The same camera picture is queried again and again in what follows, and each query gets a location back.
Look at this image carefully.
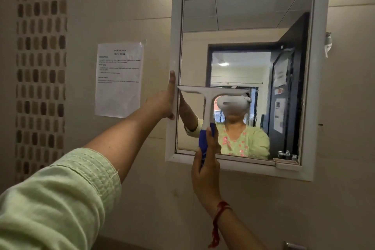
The person's right hand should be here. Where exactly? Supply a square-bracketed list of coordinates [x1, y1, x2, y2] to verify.
[191, 127, 224, 210]

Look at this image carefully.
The white printed paper notice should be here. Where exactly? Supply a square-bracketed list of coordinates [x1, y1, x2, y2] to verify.
[94, 41, 145, 119]

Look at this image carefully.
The person's left hand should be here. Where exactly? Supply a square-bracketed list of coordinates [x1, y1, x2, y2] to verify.
[146, 71, 176, 121]

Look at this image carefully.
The red thread bracelet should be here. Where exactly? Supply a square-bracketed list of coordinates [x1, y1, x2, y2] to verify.
[208, 201, 234, 249]

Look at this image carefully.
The white framed mirror cabinet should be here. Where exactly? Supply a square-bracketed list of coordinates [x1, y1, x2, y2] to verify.
[165, 0, 332, 182]

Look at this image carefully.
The person's right forearm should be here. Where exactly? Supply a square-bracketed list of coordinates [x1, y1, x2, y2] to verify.
[202, 199, 268, 250]

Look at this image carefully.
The person's left forearm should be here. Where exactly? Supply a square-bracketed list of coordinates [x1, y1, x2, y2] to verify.
[84, 99, 161, 184]

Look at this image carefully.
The white and blue squeegee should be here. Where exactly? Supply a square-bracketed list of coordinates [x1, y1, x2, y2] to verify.
[177, 85, 251, 172]

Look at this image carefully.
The light green sleeve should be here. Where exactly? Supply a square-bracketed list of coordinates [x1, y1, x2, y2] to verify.
[0, 147, 122, 250]

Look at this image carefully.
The metal tap fixture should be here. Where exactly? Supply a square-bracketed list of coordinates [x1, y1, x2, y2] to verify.
[282, 240, 309, 250]

